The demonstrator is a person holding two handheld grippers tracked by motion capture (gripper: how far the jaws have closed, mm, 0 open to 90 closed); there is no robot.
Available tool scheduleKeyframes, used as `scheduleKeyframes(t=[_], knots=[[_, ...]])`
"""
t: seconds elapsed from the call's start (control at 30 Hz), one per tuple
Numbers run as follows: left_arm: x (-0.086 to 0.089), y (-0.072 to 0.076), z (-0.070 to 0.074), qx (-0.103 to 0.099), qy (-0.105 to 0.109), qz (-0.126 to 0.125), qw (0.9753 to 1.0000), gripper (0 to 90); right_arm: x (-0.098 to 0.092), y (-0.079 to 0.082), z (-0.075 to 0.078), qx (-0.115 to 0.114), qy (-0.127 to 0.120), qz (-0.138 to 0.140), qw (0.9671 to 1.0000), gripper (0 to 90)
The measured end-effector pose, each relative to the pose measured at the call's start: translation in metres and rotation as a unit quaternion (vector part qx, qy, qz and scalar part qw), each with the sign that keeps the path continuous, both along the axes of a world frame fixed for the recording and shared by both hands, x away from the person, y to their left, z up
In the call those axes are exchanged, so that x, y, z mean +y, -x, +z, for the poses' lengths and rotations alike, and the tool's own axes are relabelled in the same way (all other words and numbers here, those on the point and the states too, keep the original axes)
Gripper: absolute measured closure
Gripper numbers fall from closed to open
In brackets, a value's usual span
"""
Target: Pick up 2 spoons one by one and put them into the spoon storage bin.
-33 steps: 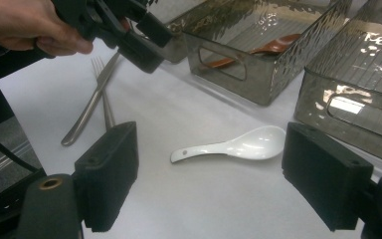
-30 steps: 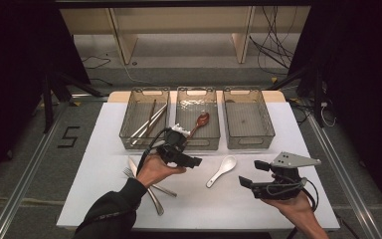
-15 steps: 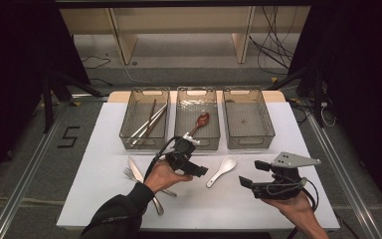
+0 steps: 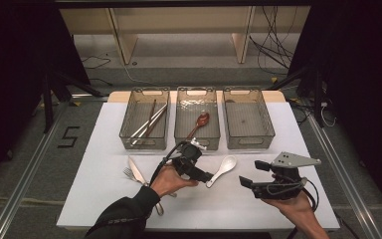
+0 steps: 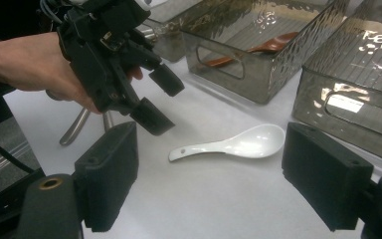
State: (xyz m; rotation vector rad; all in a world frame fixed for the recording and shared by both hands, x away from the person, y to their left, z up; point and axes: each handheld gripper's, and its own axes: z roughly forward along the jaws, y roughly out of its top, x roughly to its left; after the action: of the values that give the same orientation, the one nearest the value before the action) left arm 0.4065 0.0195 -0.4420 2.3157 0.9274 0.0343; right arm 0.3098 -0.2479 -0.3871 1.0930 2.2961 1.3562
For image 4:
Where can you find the short aluminium floor rail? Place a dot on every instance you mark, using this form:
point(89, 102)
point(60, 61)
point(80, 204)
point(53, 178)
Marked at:
point(89, 98)

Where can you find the person's right hand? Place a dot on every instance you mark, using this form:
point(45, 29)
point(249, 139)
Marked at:
point(296, 210)

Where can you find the silver table knife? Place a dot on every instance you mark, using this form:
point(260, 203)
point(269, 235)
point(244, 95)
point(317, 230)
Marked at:
point(135, 169)

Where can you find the yellow tape piece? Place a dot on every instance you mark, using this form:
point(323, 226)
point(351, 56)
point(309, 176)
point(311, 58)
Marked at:
point(274, 80)
point(75, 104)

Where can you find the person's left hand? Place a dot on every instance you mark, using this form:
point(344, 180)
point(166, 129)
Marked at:
point(169, 181)

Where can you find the brown wooden chopstick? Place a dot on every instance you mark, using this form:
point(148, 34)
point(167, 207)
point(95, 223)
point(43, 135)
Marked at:
point(152, 108)
point(148, 132)

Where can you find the white table mat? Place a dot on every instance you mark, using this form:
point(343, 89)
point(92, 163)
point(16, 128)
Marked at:
point(212, 205)

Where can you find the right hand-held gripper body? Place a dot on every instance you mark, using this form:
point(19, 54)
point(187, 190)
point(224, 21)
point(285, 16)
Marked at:
point(291, 159)

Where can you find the translucent grey plastic bin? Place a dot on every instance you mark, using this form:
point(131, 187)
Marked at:
point(197, 99)
point(247, 122)
point(139, 109)

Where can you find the light wooden bench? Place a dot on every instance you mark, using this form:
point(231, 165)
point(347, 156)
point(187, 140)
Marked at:
point(179, 20)

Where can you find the silver metal chopstick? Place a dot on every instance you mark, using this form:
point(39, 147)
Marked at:
point(149, 121)
point(139, 137)

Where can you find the black tripod stand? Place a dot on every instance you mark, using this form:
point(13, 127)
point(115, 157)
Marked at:
point(48, 106)
point(317, 96)

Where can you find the white ceramic spoon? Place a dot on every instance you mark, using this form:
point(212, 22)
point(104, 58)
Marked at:
point(228, 163)

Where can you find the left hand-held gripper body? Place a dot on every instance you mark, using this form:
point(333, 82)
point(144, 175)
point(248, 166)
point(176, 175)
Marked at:
point(187, 156)

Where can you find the black curtain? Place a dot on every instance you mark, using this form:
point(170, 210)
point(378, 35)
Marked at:
point(364, 83)
point(13, 66)

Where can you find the silver fork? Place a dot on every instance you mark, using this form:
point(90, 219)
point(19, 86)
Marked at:
point(128, 172)

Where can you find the brown wooden spoon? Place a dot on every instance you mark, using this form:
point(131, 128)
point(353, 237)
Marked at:
point(203, 120)

